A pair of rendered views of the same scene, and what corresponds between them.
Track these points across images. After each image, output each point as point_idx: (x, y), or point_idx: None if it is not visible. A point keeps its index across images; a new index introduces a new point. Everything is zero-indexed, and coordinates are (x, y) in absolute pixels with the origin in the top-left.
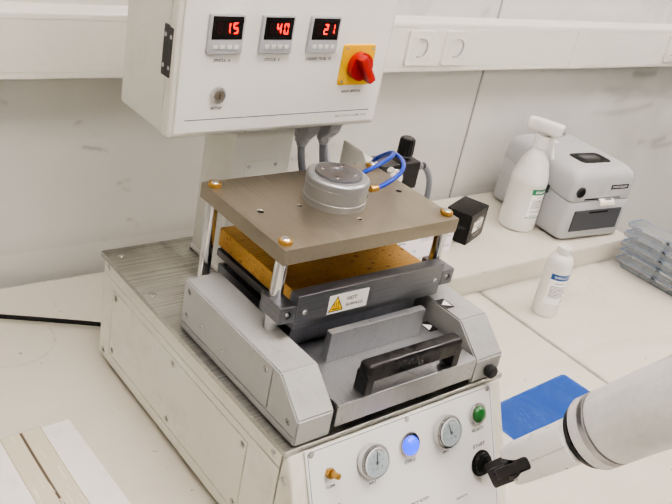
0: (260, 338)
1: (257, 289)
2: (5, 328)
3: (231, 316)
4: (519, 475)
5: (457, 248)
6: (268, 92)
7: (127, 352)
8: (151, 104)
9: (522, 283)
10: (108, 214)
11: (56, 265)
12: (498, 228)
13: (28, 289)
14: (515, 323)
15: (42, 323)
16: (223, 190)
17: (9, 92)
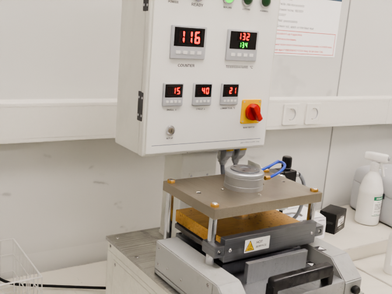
0: (203, 268)
1: (200, 243)
2: (48, 293)
3: (185, 258)
4: None
5: (329, 236)
6: (199, 128)
7: None
8: (132, 139)
9: (375, 256)
10: (109, 223)
11: (79, 256)
12: (355, 224)
13: (62, 271)
14: (373, 279)
15: (70, 289)
16: (176, 184)
17: (52, 150)
